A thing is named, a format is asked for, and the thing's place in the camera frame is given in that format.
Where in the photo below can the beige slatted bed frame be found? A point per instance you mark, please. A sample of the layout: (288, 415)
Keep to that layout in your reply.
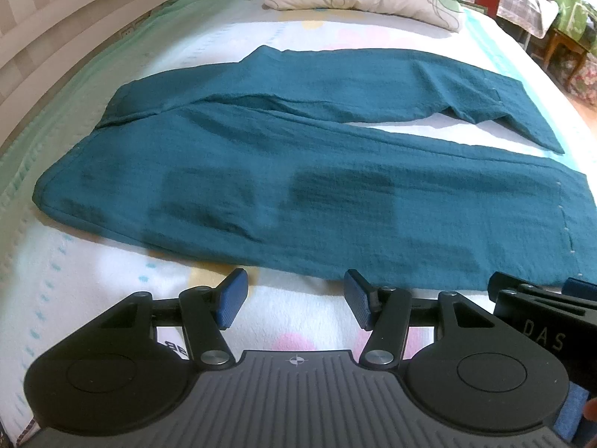
(42, 41)

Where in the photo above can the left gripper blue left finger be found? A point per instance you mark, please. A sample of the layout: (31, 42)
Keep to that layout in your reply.
(206, 312)

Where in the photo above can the teal green pants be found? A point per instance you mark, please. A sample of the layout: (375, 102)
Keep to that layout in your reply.
(279, 161)

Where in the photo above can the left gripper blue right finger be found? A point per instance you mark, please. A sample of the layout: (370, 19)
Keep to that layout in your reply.
(382, 311)

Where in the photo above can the plaid cloth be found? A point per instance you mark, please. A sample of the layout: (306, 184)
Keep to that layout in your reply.
(533, 16)

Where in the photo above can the person's right hand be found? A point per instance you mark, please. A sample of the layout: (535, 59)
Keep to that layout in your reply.
(590, 414)

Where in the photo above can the floral bed sheet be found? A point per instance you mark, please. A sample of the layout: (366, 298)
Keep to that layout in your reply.
(92, 348)

